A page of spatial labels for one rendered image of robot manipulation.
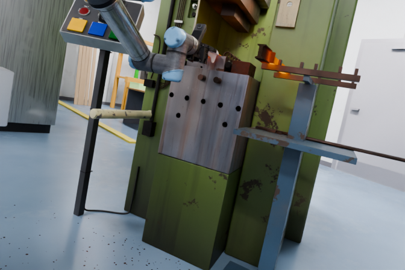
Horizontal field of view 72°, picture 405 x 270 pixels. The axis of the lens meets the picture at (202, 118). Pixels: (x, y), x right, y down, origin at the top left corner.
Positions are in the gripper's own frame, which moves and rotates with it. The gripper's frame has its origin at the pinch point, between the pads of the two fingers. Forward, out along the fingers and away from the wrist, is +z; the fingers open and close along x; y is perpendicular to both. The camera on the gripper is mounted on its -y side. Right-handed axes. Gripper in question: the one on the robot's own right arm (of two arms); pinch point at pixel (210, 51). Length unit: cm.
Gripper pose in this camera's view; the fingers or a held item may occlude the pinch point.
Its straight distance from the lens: 134.5
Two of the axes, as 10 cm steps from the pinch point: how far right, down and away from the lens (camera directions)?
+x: 9.0, 2.1, -3.9
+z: 4.0, 0.0, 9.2
